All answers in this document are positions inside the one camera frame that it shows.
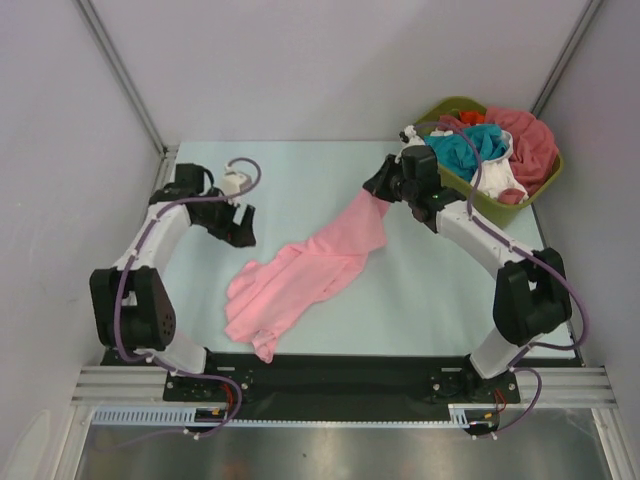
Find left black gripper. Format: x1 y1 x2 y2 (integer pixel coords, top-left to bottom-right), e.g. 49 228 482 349
194 187 255 248

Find pink t shirt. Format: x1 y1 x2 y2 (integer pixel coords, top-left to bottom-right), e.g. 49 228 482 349
224 190 390 363

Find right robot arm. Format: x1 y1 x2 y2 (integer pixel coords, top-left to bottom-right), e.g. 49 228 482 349
363 146 572 401

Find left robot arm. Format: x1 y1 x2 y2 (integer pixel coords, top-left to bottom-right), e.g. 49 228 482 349
89 159 262 400

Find teal t shirt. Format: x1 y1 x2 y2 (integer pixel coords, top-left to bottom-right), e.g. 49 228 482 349
424 124 511 182

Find orange t shirt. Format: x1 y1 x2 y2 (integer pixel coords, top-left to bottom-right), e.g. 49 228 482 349
458 110 486 126

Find white t shirt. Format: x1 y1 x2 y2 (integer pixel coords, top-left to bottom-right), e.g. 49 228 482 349
432 127 531 202

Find olive green plastic bin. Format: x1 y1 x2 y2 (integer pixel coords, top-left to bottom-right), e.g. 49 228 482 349
413 96 563 228

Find coral red t shirt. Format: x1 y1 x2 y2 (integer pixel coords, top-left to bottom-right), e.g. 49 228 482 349
485 106 559 199

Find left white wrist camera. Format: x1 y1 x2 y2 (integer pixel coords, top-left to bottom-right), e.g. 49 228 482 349
219 167 253 206

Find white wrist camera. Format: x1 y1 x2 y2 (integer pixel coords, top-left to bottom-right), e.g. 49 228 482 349
395 125 425 164
219 167 253 206

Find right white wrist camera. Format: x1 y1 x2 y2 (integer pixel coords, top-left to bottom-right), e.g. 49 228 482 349
395 125 425 164

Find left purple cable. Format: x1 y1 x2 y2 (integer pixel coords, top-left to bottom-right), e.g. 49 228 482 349
94 157 263 443

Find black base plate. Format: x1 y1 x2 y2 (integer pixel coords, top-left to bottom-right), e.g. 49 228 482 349
99 349 586 422

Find white slotted cable duct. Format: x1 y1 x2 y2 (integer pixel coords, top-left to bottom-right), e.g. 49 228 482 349
92 406 497 429

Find aluminium frame rail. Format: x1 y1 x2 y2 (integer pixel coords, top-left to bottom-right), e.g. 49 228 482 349
71 366 617 409

